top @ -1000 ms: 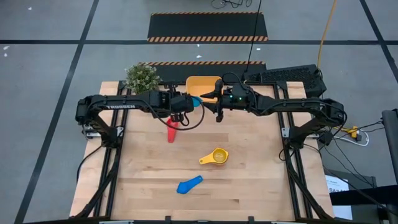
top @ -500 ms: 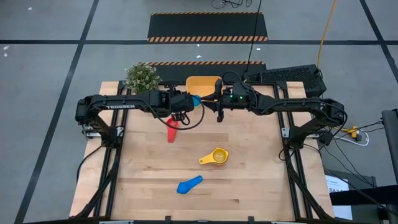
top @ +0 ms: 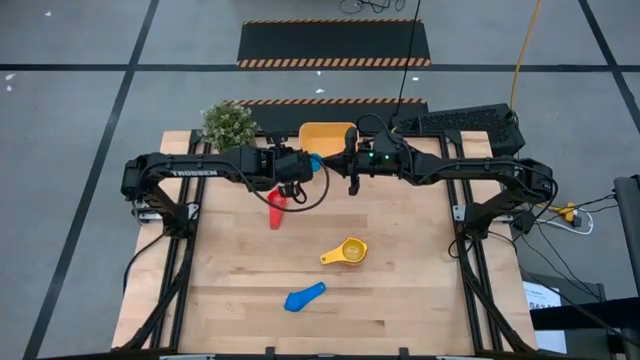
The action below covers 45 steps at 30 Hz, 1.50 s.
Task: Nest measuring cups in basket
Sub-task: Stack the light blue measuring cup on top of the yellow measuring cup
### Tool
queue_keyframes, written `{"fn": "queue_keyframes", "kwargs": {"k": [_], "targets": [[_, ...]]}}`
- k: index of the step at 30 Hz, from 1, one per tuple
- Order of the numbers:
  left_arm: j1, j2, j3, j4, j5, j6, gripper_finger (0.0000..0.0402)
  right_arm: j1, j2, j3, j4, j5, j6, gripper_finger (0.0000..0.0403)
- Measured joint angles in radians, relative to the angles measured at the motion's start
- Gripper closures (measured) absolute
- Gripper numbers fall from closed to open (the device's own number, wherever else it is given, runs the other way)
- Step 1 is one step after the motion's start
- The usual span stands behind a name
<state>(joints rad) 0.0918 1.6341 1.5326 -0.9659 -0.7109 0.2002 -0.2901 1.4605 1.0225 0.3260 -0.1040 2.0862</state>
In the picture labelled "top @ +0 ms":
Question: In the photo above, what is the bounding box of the green plant in striped pot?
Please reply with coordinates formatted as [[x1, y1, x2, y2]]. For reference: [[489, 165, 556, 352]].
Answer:
[[201, 102, 259, 153]]

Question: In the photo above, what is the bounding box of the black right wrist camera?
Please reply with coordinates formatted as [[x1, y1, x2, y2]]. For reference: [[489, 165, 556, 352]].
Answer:
[[372, 130, 401, 157]]

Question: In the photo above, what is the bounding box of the black hazard-striped floor mat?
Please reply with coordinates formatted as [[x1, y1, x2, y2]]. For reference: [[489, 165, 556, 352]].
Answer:
[[236, 18, 432, 69], [222, 98, 430, 134]]

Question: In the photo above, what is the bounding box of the yellow power plug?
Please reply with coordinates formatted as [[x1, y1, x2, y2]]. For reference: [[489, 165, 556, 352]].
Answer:
[[539, 201, 579, 224]]

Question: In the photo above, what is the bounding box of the black coiled floor cable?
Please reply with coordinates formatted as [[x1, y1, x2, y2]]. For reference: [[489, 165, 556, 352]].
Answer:
[[338, 0, 407, 15]]

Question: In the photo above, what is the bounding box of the white paper sign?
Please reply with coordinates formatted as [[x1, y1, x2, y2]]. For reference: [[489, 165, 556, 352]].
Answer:
[[522, 280, 569, 355]]

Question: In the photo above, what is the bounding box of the black computer tower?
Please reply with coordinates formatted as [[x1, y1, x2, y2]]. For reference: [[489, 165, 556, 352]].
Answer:
[[388, 103, 526, 171]]

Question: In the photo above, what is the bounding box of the large yellow measuring cup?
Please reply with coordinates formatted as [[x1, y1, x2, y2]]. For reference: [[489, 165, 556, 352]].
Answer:
[[298, 122, 359, 159]]

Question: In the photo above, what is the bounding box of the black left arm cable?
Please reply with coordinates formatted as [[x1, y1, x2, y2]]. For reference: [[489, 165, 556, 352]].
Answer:
[[232, 157, 331, 213]]

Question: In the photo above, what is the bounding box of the red measuring cup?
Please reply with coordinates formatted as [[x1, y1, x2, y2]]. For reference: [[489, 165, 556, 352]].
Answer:
[[266, 188, 288, 231]]

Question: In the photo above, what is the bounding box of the yellow hanging cable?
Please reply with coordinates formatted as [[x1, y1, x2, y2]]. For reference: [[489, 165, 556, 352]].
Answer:
[[508, 0, 544, 114]]

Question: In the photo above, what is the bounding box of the black upright post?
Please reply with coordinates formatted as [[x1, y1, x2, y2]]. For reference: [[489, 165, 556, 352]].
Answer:
[[613, 174, 640, 301]]

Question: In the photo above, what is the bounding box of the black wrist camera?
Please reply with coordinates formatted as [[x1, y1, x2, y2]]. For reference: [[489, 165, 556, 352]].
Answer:
[[372, 130, 401, 157], [277, 182, 307, 204]]

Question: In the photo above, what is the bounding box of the white floor cable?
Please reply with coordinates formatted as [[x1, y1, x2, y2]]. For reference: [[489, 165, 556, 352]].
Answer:
[[542, 209, 596, 236]]

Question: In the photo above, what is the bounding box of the black hanging cable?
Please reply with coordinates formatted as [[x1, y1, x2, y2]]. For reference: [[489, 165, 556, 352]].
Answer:
[[394, 0, 421, 117]]

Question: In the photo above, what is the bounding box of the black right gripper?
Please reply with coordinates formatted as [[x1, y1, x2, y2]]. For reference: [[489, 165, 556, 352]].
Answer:
[[323, 126, 417, 196]]

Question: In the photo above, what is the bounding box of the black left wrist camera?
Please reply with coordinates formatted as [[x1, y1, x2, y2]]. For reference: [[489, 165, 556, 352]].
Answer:
[[277, 182, 307, 204]]

